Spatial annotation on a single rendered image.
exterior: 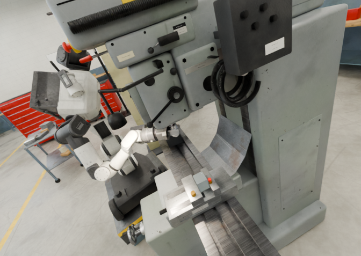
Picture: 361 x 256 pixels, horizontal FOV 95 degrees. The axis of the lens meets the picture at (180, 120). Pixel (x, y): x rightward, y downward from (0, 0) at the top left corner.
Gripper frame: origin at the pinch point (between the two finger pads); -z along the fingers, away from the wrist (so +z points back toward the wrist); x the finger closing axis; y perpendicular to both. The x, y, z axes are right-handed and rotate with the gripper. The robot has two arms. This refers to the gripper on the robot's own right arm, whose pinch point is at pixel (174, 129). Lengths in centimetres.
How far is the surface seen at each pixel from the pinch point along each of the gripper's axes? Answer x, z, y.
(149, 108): -11.9, 3.3, -20.9
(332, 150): 81, -139, 121
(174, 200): -26.8, 4.4, 23.6
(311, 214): 4, -77, 102
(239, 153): 1.9, -32.4, 27.3
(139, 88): -11.9, 3.5, -30.1
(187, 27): -3, -21, -46
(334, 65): 14, -84, -9
